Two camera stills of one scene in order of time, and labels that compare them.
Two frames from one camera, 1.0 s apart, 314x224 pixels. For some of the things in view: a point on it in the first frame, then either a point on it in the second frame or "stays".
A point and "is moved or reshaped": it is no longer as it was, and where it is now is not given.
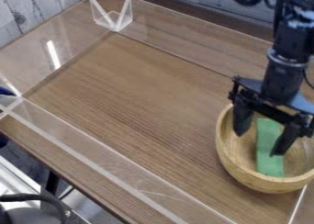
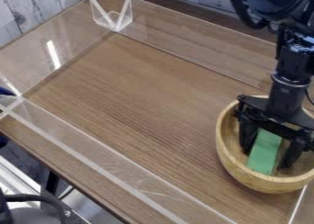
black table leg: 52,183 stays
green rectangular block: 267,130 is moved or reshaped
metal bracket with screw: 71,217 stays
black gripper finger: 291,131 → 294,150
